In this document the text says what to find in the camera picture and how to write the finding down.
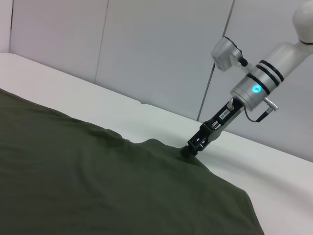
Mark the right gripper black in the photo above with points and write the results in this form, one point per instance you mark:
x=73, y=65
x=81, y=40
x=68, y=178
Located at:
x=223, y=115

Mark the dark green t-shirt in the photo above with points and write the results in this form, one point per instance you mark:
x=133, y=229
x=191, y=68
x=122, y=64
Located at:
x=85, y=176

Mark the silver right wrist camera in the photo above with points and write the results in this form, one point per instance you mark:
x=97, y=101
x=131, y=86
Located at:
x=226, y=55

